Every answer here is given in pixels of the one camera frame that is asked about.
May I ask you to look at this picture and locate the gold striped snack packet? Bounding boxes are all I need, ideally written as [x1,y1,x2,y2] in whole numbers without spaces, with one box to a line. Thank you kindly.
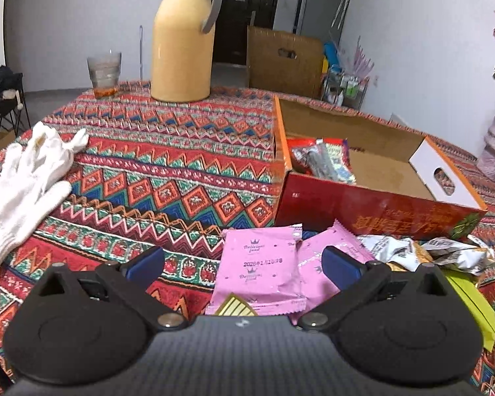
[212,293,260,318]

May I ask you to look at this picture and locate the pile of white cracker packets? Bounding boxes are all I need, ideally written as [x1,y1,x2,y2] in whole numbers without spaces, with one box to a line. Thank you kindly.
[357,233,495,276]

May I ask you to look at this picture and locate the yellow thermos jug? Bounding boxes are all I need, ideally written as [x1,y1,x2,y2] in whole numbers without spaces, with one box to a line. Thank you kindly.
[150,0,224,102]

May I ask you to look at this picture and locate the lime green snack packet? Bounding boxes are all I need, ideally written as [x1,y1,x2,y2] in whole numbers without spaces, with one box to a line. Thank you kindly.
[441,267,495,352]

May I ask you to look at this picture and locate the red cardboard box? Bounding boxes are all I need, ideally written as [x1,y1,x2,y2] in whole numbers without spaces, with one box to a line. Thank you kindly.
[272,94,488,241]

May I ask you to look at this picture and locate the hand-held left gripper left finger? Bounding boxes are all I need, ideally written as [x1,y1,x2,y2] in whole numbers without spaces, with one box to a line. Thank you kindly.
[27,247,188,333]

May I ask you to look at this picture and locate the clear drinking glass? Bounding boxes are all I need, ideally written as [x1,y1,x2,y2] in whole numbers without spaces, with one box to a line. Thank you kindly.
[86,50,122,100]

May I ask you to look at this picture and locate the dark entrance door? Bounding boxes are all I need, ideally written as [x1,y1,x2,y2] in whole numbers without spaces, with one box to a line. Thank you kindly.
[212,0,283,67]

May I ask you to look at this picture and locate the red snack packet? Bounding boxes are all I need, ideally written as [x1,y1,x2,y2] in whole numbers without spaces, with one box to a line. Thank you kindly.
[288,137,349,161]

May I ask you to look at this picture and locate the wire storage rack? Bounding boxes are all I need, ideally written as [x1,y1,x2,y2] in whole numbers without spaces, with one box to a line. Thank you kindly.
[321,64,370,110]

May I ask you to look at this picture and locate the blue plastic item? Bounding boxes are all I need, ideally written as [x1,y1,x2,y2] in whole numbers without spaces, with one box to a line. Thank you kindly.
[324,41,341,69]

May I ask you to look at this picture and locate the large brown cardboard box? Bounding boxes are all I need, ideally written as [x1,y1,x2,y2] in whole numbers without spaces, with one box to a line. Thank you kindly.
[247,25,326,100]

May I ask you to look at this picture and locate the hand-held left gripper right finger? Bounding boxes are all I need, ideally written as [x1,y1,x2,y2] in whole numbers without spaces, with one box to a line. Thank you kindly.
[291,245,458,335]

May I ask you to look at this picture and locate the pink snack packet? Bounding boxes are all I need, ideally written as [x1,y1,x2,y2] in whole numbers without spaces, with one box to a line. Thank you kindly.
[205,223,308,317]
[297,219,380,312]

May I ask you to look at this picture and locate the grey refrigerator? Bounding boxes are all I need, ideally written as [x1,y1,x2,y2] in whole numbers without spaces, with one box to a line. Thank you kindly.
[293,0,353,46]

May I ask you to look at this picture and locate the black chair with dark clothes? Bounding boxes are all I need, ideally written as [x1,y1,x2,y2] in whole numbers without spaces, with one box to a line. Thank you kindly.
[0,65,31,133]

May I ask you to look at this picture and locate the white knit glove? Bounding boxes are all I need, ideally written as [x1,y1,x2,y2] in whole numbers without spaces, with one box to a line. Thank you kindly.
[0,144,73,269]
[25,124,89,186]

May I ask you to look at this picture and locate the snack packets inside box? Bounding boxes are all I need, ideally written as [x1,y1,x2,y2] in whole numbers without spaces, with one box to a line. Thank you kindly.
[292,140,357,185]

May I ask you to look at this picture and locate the colourful patterned tablecloth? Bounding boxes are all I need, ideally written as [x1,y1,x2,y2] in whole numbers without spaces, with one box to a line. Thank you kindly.
[0,80,495,396]

